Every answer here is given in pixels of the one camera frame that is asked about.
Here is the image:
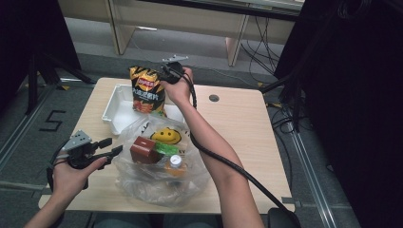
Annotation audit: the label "orange bottle with white cap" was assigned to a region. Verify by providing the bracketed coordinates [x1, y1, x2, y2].
[163, 154, 188, 179]

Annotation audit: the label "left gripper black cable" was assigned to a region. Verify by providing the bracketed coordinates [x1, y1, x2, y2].
[45, 138, 72, 193]

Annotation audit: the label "green snack packet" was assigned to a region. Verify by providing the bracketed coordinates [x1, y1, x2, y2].
[154, 142, 182, 157]

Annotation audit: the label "person's legs in jeans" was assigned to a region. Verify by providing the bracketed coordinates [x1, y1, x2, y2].
[94, 213, 221, 228]

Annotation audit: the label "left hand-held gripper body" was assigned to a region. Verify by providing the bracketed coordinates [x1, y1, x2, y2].
[61, 129, 103, 171]

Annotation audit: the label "aluminium floor rail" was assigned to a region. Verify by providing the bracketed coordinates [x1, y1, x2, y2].
[0, 83, 59, 173]
[286, 124, 339, 228]

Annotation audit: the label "black tripod stand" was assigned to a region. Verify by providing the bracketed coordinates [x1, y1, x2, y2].
[24, 51, 97, 116]

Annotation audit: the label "black metal stand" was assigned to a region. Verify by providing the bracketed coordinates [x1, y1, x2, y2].
[259, 60, 307, 133]

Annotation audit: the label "hanging black cables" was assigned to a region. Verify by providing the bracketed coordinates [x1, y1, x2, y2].
[240, 15, 283, 79]

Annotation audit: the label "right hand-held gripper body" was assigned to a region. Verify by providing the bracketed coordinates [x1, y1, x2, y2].
[161, 54, 190, 86]

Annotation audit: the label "dark curtain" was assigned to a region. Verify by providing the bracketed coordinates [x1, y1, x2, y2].
[0, 0, 82, 110]
[274, 0, 403, 228]

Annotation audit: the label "black and yellow chips bag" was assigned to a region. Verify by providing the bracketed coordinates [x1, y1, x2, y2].
[128, 65, 168, 117]

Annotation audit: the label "white plastic tray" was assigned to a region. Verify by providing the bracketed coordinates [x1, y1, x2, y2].
[101, 83, 188, 137]

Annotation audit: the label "reddish brown carton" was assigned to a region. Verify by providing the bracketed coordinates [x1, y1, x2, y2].
[129, 135, 163, 165]

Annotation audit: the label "person's left hand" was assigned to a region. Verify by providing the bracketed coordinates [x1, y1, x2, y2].
[51, 156, 109, 207]

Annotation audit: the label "person's right hand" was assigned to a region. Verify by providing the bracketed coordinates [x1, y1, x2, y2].
[160, 66, 195, 108]

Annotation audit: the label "clear plastic bag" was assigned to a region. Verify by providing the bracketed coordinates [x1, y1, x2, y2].
[112, 113, 212, 209]

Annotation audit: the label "light wooden desk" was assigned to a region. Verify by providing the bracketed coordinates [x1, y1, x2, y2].
[56, 0, 306, 67]

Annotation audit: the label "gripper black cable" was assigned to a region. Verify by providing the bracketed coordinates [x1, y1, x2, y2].
[172, 67, 296, 219]
[45, 138, 72, 193]

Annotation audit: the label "black padded object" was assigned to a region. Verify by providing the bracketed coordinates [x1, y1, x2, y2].
[266, 206, 302, 228]

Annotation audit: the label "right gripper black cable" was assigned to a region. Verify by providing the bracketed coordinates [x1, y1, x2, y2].
[172, 67, 296, 219]

